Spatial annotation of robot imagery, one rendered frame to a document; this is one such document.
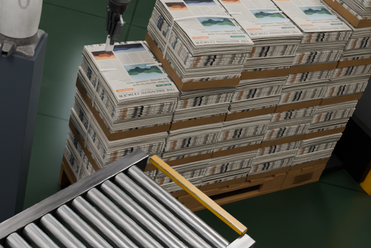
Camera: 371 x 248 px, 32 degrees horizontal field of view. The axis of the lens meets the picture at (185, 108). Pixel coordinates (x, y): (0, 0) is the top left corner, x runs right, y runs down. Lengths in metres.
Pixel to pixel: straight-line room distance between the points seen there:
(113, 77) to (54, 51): 1.61
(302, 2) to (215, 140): 0.77
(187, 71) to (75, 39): 1.87
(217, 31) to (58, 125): 1.31
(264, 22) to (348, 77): 0.66
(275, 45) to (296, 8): 0.31
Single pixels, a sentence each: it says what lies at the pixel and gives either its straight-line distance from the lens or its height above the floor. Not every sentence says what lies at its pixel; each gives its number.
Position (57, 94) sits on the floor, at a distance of 3.90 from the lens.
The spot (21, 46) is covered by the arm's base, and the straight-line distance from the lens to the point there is 2.41.
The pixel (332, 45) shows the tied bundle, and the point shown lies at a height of 0.98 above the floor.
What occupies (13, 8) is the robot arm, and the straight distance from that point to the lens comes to 2.33.
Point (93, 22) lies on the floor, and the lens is 4.63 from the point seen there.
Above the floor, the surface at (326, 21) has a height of 1.07.
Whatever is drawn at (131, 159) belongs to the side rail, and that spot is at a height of 0.80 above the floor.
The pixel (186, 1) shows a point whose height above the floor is 1.06.
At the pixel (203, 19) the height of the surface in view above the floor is 1.06.
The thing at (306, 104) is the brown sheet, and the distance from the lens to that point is 3.28.
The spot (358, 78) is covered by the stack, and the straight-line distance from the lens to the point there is 3.43.
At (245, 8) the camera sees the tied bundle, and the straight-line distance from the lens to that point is 2.97.
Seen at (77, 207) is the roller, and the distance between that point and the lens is 2.18.
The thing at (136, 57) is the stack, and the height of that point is 0.83.
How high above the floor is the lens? 2.36
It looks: 36 degrees down
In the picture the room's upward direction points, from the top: 17 degrees clockwise
